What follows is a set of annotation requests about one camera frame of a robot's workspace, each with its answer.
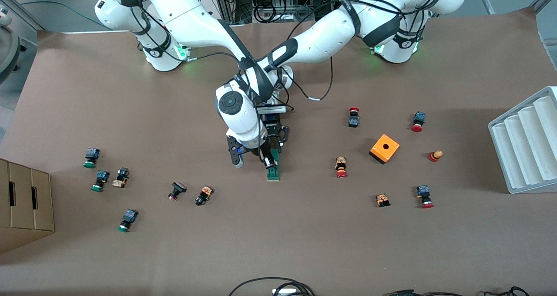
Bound black flat-head switch red terminals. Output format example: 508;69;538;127
168;182;188;202

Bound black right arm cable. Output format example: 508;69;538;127
126;0;274;107

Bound black thin tangled cable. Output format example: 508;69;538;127
479;286;531;296

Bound aluminium frame rack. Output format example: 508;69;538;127
212;0;349;23

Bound white ridged tray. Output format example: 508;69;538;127
488;86;557;195

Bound green pushbutton blue contact block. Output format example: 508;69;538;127
117;209;139;233
83;148;101;169
91;170;110;193

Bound grey round device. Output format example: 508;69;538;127
0;4;21;85

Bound red pushbutton blue contact block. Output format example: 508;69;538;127
416;185;435;209
411;111;426;133

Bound black button orange contact block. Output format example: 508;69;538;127
112;167;130;188

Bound orange button enclosure box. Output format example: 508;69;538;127
369;134;400;165

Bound black looped cable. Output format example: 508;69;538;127
228;277;316;296

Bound green load switch white handle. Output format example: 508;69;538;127
266;148;281;182

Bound black thick cable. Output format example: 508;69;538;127
385;289;468;296

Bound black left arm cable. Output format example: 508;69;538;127
261;0;446;101

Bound brown cardboard box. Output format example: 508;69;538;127
0;158;55;255

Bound black selector orange contact block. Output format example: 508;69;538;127
195;185;214;207

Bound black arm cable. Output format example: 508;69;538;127
126;0;274;107
261;0;446;101

